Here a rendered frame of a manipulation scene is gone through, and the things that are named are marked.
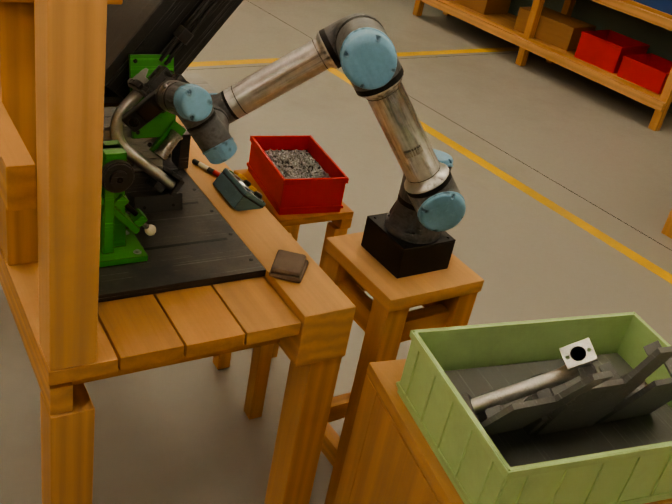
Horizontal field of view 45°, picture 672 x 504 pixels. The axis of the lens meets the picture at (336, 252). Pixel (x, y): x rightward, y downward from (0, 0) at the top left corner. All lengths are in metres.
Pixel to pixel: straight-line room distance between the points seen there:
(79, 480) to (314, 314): 0.62
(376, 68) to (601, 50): 5.53
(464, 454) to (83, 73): 0.97
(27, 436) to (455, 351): 1.50
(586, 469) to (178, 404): 1.65
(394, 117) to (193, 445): 1.40
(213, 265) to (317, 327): 0.30
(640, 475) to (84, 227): 1.16
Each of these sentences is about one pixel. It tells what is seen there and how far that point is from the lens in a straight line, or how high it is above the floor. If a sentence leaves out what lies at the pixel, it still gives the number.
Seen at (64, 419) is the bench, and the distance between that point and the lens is 1.75.
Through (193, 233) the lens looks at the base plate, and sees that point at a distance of 2.07.
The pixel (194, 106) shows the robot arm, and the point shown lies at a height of 1.29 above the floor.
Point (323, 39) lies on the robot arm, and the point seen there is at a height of 1.43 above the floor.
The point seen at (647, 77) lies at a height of 0.35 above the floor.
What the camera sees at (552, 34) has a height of 0.35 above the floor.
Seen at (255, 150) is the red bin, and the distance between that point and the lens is 2.59.
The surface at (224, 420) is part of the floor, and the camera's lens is 2.85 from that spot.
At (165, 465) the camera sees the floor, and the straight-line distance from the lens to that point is 2.69.
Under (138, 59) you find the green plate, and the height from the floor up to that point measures 1.26.
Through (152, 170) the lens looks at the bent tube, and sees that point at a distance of 2.13.
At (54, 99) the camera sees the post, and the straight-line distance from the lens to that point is 1.37.
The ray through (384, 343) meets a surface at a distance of 2.13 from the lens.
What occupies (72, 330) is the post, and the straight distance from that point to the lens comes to 1.61.
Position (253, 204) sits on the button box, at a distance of 2.21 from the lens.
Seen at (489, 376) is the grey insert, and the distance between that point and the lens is 1.88.
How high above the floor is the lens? 1.94
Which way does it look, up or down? 30 degrees down
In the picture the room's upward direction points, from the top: 11 degrees clockwise
